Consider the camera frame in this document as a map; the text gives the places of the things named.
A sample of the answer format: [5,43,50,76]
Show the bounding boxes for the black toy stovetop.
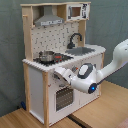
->
[35,53,71,66]

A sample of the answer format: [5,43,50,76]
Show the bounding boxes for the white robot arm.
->
[55,39,128,94]

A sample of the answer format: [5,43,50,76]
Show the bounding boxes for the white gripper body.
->
[55,67,76,85]

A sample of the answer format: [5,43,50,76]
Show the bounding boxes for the right stove knob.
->
[71,65,79,72]

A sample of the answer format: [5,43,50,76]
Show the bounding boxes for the grey range hood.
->
[35,5,64,27]

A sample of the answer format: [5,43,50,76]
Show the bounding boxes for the toy oven door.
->
[56,87,74,111]

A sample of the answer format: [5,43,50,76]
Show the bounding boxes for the wooden toy kitchen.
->
[22,2,105,127]

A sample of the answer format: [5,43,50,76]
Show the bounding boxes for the grey backdrop curtain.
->
[0,0,128,117]

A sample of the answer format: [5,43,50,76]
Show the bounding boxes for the small metal pot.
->
[39,51,55,62]

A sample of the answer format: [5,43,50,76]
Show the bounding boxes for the black toy faucet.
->
[67,33,82,49]

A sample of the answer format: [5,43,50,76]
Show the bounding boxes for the toy microwave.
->
[67,3,90,21]

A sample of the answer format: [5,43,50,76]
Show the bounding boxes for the grey toy sink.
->
[66,47,94,56]

